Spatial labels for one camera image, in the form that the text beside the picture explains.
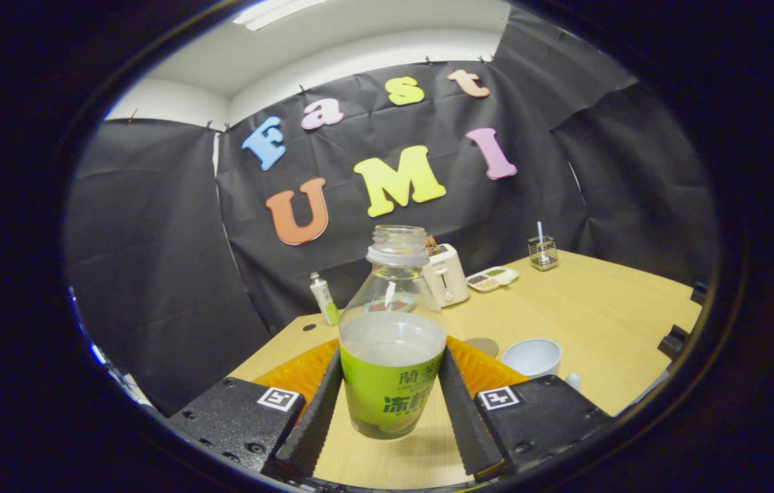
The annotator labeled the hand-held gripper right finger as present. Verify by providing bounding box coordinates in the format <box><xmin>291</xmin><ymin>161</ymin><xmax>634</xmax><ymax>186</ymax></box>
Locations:
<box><xmin>438</xmin><ymin>336</ymin><xmax>612</xmax><ymax>480</ymax></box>

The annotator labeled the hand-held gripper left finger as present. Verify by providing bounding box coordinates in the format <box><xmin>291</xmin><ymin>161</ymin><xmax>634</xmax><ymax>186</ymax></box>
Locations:
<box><xmin>168</xmin><ymin>339</ymin><xmax>344</xmax><ymax>480</ymax></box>

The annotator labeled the round brown coaster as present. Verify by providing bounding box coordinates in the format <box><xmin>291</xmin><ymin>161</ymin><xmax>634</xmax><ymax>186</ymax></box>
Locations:
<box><xmin>463</xmin><ymin>337</ymin><xmax>500</xmax><ymax>359</ymax></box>

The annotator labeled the clear green-label juice bottle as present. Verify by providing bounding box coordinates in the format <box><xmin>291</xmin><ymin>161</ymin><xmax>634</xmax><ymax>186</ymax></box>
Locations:
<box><xmin>338</xmin><ymin>225</ymin><xmax>448</xmax><ymax>440</ymax></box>

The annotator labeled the grey cup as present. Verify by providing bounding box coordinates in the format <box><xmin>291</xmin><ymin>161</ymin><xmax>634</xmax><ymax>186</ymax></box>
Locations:
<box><xmin>501</xmin><ymin>338</ymin><xmax>582</xmax><ymax>392</ymax></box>

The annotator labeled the slim white green bottle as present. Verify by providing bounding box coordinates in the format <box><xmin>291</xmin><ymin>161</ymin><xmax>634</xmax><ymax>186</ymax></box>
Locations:
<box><xmin>309</xmin><ymin>272</ymin><xmax>341</xmax><ymax>327</ymax></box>

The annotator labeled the white toaster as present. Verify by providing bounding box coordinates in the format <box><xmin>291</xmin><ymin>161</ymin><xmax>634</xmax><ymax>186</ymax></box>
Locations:
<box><xmin>423</xmin><ymin>244</ymin><xmax>470</xmax><ymax>308</ymax></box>

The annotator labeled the white divided tray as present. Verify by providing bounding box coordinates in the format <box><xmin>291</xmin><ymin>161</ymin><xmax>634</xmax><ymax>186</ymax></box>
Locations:
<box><xmin>466</xmin><ymin>266</ymin><xmax>519</xmax><ymax>293</ymax></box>

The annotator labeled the wooden table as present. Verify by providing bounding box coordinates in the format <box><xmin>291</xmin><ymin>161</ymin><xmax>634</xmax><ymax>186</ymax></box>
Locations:
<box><xmin>226</xmin><ymin>250</ymin><xmax>702</xmax><ymax>490</ymax></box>

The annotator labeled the black backdrop cloth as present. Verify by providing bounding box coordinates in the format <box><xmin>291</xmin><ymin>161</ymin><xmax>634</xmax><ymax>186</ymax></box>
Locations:
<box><xmin>64</xmin><ymin>7</ymin><xmax>719</xmax><ymax>418</ymax></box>

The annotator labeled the ceiling light panel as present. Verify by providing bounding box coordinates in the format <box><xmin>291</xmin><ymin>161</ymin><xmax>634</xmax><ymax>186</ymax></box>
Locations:
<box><xmin>233</xmin><ymin>0</ymin><xmax>329</xmax><ymax>31</ymax></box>

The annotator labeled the wire mesh holder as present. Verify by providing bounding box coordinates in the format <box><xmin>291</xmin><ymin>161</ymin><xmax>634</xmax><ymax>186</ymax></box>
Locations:
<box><xmin>528</xmin><ymin>236</ymin><xmax>559</xmax><ymax>272</ymax></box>

